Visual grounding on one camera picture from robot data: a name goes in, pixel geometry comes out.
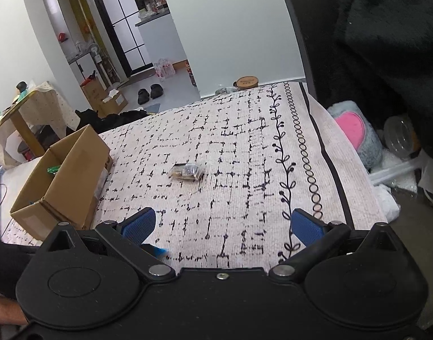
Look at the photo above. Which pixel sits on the clear plastic container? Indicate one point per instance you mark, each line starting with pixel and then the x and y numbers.
pixel 402 138

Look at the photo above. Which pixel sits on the large green snack packet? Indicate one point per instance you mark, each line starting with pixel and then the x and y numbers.
pixel 53 170

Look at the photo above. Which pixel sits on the small white fan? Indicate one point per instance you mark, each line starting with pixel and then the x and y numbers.
pixel 93 47

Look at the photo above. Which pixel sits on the plain brown cardboard box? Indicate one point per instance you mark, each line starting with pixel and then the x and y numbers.
pixel 92 92

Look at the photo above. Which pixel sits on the small brown snack packet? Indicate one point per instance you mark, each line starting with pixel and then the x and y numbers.
pixel 186 171

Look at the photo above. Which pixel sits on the dark bottle with red cap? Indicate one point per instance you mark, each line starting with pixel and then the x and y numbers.
pixel 191 74

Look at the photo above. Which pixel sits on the black clothes pile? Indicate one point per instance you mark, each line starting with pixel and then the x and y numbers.
pixel 106 118

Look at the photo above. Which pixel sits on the table with dotted cloth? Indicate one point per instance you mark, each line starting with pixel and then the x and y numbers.
pixel 28 120

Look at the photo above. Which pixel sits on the cardboard box with tissues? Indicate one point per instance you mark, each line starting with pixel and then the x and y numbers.
pixel 113 101

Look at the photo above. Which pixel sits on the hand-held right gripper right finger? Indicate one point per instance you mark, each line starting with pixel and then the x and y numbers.
pixel 307 228

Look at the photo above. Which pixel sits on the grey and pink plush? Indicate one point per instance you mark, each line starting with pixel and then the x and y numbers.
pixel 358 131

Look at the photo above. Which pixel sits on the white plastic bags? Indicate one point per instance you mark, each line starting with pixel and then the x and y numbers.
pixel 390 184

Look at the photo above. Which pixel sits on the black fleece clothing heap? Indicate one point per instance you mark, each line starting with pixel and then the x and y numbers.
pixel 390 42

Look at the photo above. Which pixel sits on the blue snack packet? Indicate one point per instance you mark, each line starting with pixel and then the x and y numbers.
pixel 159 252

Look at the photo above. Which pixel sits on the grey plastic bag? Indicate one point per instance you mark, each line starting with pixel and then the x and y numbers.
pixel 223 91

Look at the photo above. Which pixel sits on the white kitchen cabinet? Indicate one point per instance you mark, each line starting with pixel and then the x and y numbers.
pixel 159 39

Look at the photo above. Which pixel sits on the black framed glass door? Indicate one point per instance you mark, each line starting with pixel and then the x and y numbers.
pixel 117 17

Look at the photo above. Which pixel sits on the black slipper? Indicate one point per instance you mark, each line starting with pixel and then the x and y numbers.
pixel 143 95
pixel 156 91

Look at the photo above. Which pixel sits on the pink plastic bag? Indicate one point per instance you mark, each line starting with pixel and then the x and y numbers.
pixel 164 67

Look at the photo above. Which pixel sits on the person's left forearm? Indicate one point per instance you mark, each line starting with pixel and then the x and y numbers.
pixel 4 310

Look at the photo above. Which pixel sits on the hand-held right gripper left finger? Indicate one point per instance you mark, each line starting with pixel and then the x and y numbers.
pixel 140 225

